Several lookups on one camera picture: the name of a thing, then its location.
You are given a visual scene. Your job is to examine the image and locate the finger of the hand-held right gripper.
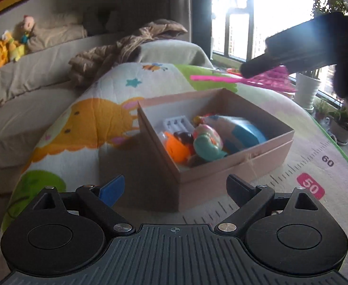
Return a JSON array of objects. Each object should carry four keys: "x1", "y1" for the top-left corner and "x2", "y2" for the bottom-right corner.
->
[
  {"x1": 264, "y1": 14, "x2": 342, "y2": 58},
  {"x1": 240, "y1": 51, "x2": 339, "y2": 77}
]

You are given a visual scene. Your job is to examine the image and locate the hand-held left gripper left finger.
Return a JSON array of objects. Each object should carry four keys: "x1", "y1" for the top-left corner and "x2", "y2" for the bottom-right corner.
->
[{"x1": 32, "y1": 174, "x2": 135, "y2": 237}]

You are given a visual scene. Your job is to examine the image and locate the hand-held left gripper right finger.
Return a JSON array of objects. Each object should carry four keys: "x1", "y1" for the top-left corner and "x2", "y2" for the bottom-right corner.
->
[{"x1": 226, "y1": 174, "x2": 322, "y2": 236}]

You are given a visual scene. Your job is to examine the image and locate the pink cardboard box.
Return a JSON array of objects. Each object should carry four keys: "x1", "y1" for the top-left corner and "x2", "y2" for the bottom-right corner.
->
[{"x1": 136, "y1": 87, "x2": 295, "y2": 213}]

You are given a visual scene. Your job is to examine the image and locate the pink plastic fly swatter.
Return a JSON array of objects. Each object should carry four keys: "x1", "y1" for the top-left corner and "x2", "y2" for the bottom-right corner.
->
[{"x1": 190, "y1": 65, "x2": 298, "y2": 93}]

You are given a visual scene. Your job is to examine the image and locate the pink and teal round toy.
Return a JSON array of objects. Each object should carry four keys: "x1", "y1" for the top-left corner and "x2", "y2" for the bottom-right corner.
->
[{"x1": 191, "y1": 123, "x2": 230, "y2": 162}]

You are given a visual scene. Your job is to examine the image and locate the orange plastic toy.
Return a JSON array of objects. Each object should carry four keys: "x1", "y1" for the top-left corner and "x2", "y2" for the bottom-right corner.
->
[{"x1": 162, "y1": 132, "x2": 193, "y2": 164}]

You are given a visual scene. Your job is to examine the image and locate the dark round toy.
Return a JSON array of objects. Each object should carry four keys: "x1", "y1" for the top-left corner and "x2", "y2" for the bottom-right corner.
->
[{"x1": 174, "y1": 130, "x2": 194, "y2": 146}]

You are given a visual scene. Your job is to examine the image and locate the palm plant in white pot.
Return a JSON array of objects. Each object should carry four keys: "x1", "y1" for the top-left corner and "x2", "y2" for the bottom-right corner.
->
[{"x1": 294, "y1": 0, "x2": 348, "y2": 110}]

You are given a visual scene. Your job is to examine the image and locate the black framed window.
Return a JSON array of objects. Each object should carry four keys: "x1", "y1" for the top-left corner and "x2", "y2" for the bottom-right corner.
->
[{"x1": 211, "y1": 0, "x2": 348, "y2": 111}]

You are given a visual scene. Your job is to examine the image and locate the small green potted plant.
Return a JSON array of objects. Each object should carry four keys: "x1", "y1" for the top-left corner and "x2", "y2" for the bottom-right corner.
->
[{"x1": 313, "y1": 98, "x2": 330, "y2": 122}]

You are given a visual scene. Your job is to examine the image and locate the potted orchid plant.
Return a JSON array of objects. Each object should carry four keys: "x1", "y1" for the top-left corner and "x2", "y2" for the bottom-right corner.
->
[{"x1": 328, "y1": 108, "x2": 348, "y2": 145}]

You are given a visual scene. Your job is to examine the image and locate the printed cartoon blanket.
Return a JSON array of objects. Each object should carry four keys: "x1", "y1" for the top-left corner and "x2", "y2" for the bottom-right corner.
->
[{"x1": 0, "y1": 62, "x2": 348, "y2": 285}]

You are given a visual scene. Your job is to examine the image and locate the white plastic tray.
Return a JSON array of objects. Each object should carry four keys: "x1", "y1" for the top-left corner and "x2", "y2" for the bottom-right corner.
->
[{"x1": 162, "y1": 116, "x2": 195, "y2": 134}]

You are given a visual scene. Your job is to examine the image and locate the grey sofa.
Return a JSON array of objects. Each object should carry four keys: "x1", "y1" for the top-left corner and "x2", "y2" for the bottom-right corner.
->
[{"x1": 0, "y1": 32, "x2": 214, "y2": 197}]

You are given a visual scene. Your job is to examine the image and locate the grey curtain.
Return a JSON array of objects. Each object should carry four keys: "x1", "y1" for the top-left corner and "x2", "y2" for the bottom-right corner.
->
[{"x1": 165, "y1": 0, "x2": 193, "y2": 48}]

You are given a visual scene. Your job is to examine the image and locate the brown crumpled blanket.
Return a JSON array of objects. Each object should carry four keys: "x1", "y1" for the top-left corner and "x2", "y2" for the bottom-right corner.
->
[{"x1": 68, "y1": 20, "x2": 189, "y2": 88}]

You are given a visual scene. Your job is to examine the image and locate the beige pillow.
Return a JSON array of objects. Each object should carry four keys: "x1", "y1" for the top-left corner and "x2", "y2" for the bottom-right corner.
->
[{"x1": 28, "y1": 13, "x2": 87, "y2": 53}]

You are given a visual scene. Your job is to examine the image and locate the grey plush cushions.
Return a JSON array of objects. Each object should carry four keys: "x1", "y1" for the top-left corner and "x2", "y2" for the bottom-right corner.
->
[{"x1": 82, "y1": 7, "x2": 120, "y2": 33}]

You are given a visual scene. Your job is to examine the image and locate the pink pig doll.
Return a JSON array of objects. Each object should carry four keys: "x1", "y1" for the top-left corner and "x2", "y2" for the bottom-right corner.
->
[{"x1": 19, "y1": 14, "x2": 37, "y2": 45}]

